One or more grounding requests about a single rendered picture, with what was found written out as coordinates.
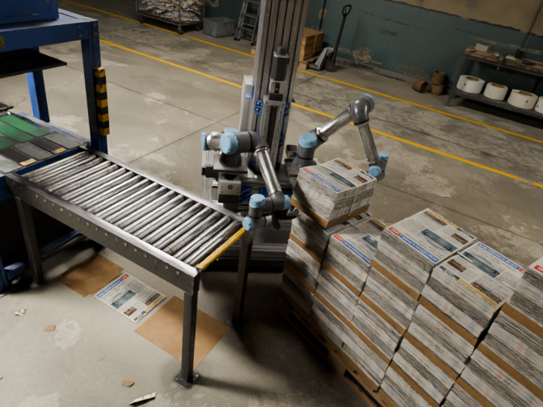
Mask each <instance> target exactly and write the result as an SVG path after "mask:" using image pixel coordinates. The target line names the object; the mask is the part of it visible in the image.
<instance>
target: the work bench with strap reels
mask: <svg viewBox="0 0 543 407"><path fill-rule="evenodd" d="M470 51H477V52H470ZM463 54H465V55H464V57H463V60H462V62H461V66H460V68H459V70H458V73H457V76H456V79H455V81H454V83H453V86H452V89H451V92H450V95H449V97H448V101H447V102H446V104H445V106H447V107H450V105H449V104H450V101H451V99H452V98H453V99H455V98H456V97H455V96H456V95H458V96H461V97H464V98H467V99H472V100H475V101H479V102H481V103H486V104H490V105H492V106H496V107H501V108H504V109H507V110H510V111H515V112H519V113H521V114H525V115H530V116H532V117H536V118H539V119H542V120H543V96H541V97H539V98H538V96H536V95H535V94H534V93H530V92H527V91H524V90H512V91H511V94H510V96H509V97H508V96H505V95H506V93H507V90H508V88H507V87H506V86H504V85H501V84H498V83H493V82H489V83H487V85H486V89H485V90H482V88H483V85H484V83H485V81H483V80H482V79H480V78H476V77H473V76H469V75H464V72H465V69H466V66H467V65H468V62H469V59H471V60H475V61H480V62H484V63H487V64H491V65H497V66H499V62H500V60H497V59H496V57H497V56H499V53H498V52H494V51H491V50H490V51H489V52H483V51H480V50H477V49H475V47H474V46H469V47H468V48H467V49H466V50H465V51H464V52H463ZM505 58H507V60H506V61H501V63H500V67H503V68H507V69H513V70H516V71H520V72H523V73H530V74H533V75H537V76H540V77H543V63H541V62H538V61H532V60H529V61H531V62H534V64H535V65H525V64H523V63H521V62H525V61H522V60H520V59H519V58H515V57H514V56H511V55H507V56H506V57H505ZM537 99H538V100H537ZM536 102H537V103H536ZM535 103H536V104H535Z"/></svg>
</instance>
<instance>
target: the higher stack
mask: <svg viewBox="0 0 543 407"><path fill-rule="evenodd" d="M516 286H517V287H516V288H515V291H514V293H513V294H512V296H511V298H510V299H509V300H507V302H506V303H507V304H509V305H511V306H512V307H513V308H515V309H516V310H517V311H519V312H520V313H522V314H524V315H525V316H526V317H528V318H529V319H530V320H532V321H534V322H535V323H537V324H538V325H539V326H541V327H542V328H543V257H541V258H540V259H538V260H537V261H535V262H534V263H533V264H532V265H530V266H529V267H528V268H527V269H526V271H525V272H524V274H523V275H522V276H521V280H520V281H519V282H518V284H517V285H516ZM487 332H488V334H487V335H486V337H485V339H484V340H483V341H482V344H483V345H485V346H486V347H487V348H489V349H490V350H492V351H493V352H494V353H495V354H497V355H498V356H499V357H500V358H501V359H503V360H504V361H505V362H506V363H508V364H509V365H511V366H512V367H513V368H515V369H516V370H517V371H518V372H519V373H520V374H522V375H523V376H524V377H526V378H527V379H528V380H530V381H531V382H532V383H534V384H535V385H536V386H537V387H538V388H540V389H541V390H543V339H541V338H540V337H538V336H537V335H535V334H534V333H533V332H532V331H530V330H529V329H527V328H525V327H524V326H522V325H521V324H520V323H519V322H517V321H515V320H514V319H513V318H511V317H509V316H508V315H507V314H506V313H504V312H503V311H500V312H499V315H498V316H497V317H496V318H495V322H493V324H492V325H491V327H490V329H489V330H488V331H487ZM470 358H472V359H471V360H470V361H469V364H468V365H467V366H466V367H465V369H464V371H463V372H462V373H461V377H460V378H461V379H462V380H464V381H465V382H466V383H467V384H468V385H469V386H470V387H471V388H472V389H474V390H475V391H476V392H477V393H479V394H480V395H481V396H482V397H484V398H485V399H486V400H487V401H488V402H490V403H491V404H492V405H493V406H494V407H543V401H542V400H541V399H539V398H538V397H537V396H535V395H534V394H533V393H532V392H530V391H529V390H527V389H526V387H524V386H523V385H522V384H520V383H519V382H518V381H517V380H515V379H514V378H512V377H511V376H510V375H508V374H507V373H506V372H505V371H504V370H503V369H502V368H500V367H499V366H497V365H496V364H495V363H493V362H492V361H491V360H490V359H488V358H487V357H486V356H485V355H484V354H482V353H481V352H480V351H479V350H476V351H475V352H473V354H472V355H471V356H470ZM442 407H483V406H482V405H480V404H479V403H478V402H477V401H476V400H474V399H473V398H472V397H471V396H470V395H469V394H468V393H467V392H466V391H465V390H464V389H462V388H461V387H460V386H459V385H458V384H456V383H455V384H454V386H453V387H452V389H451V391H450V393H449V394H448V396H447V397H446V401H445V402H444V404H443V405H442Z"/></svg>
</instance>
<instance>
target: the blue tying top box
mask: <svg viewBox="0 0 543 407"><path fill-rule="evenodd" d="M46 19H59V13H58V6H57V0H0V24H6V23H21V22H29V21H37V20H46Z"/></svg>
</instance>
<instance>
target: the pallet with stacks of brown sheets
mask: <svg viewBox="0 0 543 407"><path fill-rule="evenodd" d="M324 35H325V32H322V31H316V30H314V29H310V28H307V27H305V28H304V33H303V38H302V43H301V52H300V57H299V62H300V64H299V65H298V67H297V68H300V69H308V66H309V63H315V62H316V61H317V59H318V58H319V56H320V55H321V54H320V52H322V40H323V36H324ZM255 50H256V45H255V46H252V49H251V54H254V55H255Z"/></svg>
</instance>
